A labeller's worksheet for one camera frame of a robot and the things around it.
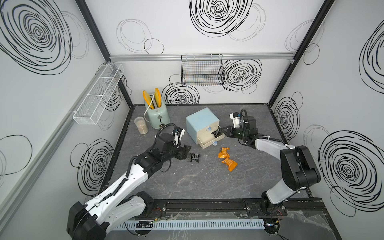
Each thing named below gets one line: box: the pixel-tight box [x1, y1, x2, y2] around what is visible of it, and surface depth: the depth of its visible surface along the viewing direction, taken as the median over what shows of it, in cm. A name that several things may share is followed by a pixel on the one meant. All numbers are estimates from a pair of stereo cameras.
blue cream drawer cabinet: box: [186, 107, 226, 150], surface depth 93 cm
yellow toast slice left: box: [142, 90, 155, 110], surface depth 98 cm
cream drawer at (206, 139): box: [196, 131, 226, 150], surface depth 93 cm
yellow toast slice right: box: [154, 87, 162, 108], surface depth 100 cm
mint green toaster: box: [144, 99, 171, 129], surface depth 98 cm
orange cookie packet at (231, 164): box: [221, 157, 238, 172], surface depth 91 cm
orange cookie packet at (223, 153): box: [217, 147, 230, 158], surface depth 94 cm
